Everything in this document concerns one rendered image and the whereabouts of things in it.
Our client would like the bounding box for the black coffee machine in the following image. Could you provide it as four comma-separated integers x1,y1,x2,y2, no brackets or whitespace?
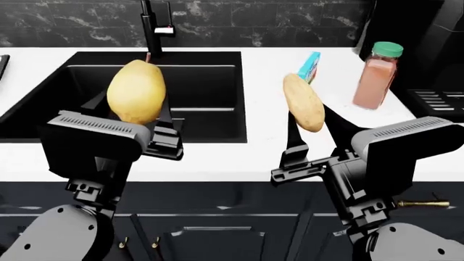
357,0,464,121

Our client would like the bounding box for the teal carton box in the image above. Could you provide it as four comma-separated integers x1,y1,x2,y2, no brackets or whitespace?
297,51,322,85

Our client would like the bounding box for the dark kitchen base cabinet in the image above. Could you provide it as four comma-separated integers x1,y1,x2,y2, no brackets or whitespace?
0,181,464,261

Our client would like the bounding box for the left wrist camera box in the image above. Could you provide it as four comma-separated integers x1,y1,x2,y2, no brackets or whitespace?
38,109,152,181

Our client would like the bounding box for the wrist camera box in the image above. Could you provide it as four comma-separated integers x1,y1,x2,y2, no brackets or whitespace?
349,115,457,191
38,109,152,181

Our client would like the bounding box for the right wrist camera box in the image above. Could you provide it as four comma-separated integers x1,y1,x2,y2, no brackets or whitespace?
349,115,457,191

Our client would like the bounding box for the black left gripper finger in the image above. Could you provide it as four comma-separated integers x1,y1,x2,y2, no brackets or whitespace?
80,90,117,120
154,88,175,125

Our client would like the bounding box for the brown potato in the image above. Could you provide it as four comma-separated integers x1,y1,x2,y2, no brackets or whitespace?
282,73,326,133

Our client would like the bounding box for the brass drawer handle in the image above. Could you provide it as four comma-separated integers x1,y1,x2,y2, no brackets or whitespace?
396,199,451,209

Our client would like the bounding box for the black sink faucet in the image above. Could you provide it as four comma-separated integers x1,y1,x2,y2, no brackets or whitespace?
139,0,177,59

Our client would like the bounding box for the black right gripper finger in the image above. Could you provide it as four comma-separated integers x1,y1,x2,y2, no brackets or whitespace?
279,108,310,165
322,104,364,151

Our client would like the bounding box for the black kitchen sink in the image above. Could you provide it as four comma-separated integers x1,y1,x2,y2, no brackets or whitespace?
0,51,249,144

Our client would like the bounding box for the large yellow fruit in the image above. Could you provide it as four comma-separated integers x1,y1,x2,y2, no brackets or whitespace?
106,52,168,126

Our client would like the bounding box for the pink juice bottle green cap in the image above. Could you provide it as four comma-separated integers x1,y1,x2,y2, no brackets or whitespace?
352,41,405,111

